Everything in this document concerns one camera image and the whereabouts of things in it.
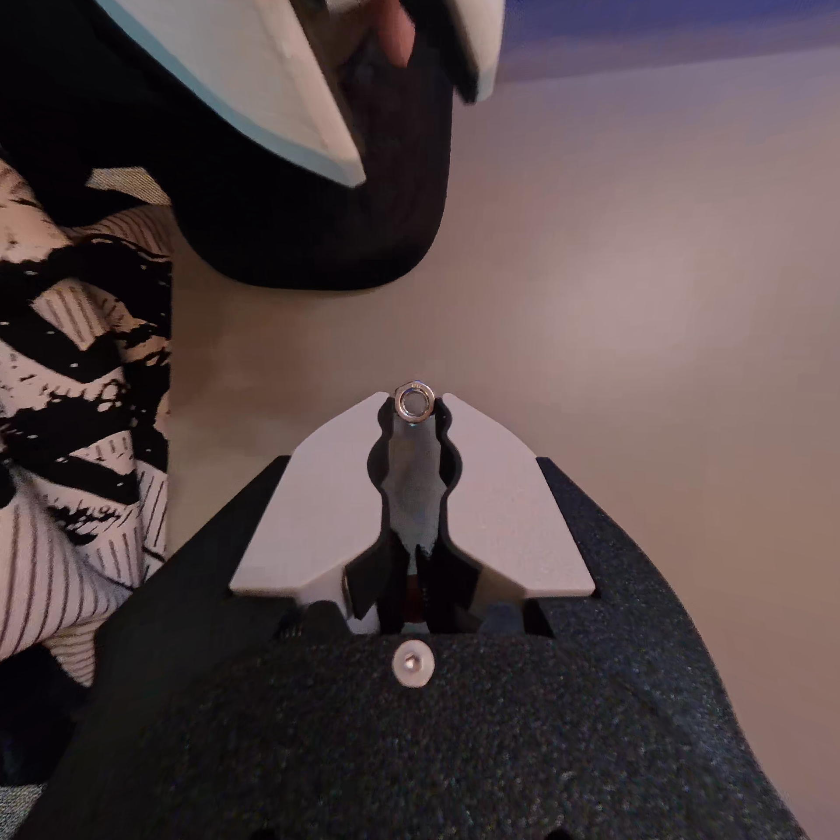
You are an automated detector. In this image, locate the person's left hand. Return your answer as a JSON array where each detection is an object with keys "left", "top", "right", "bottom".
[{"left": 372, "top": 0, "right": 418, "bottom": 68}]

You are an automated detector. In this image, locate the black round cushion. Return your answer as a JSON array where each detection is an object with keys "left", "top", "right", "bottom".
[{"left": 164, "top": 40, "right": 455, "bottom": 292}]

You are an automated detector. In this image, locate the black printed shirt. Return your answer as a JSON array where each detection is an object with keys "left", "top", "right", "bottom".
[{"left": 0, "top": 158, "right": 175, "bottom": 691}]

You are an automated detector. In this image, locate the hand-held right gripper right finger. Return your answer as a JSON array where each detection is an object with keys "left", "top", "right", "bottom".
[{"left": 431, "top": 390, "right": 599, "bottom": 618}]

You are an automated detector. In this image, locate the silver hex nut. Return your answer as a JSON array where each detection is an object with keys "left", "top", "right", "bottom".
[{"left": 393, "top": 381, "right": 437, "bottom": 424}]

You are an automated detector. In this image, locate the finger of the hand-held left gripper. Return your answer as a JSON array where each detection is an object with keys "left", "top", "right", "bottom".
[
  {"left": 92, "top": 0, "right": 368, "bottom": 190},
  {"left": 410, "top": 0, "right": 509, "bottom": 106}
]

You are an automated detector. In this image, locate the person's left forearm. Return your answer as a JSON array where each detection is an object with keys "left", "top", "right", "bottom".
[{"left": 0, "top": 0, "right": 178, "bottom": 227}]

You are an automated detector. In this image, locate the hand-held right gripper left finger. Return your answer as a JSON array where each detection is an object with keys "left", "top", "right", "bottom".
[{"left": 229, "top": 392, "right": 410, "bottom": 618}]

